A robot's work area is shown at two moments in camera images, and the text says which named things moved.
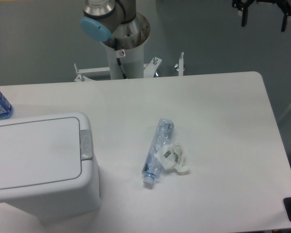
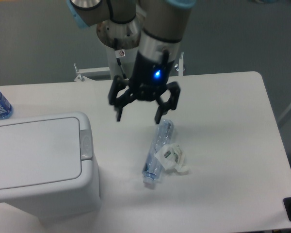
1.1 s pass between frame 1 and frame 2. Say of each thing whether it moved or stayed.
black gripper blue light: moved
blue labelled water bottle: stayed
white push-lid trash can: stayed
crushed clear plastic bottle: stayed
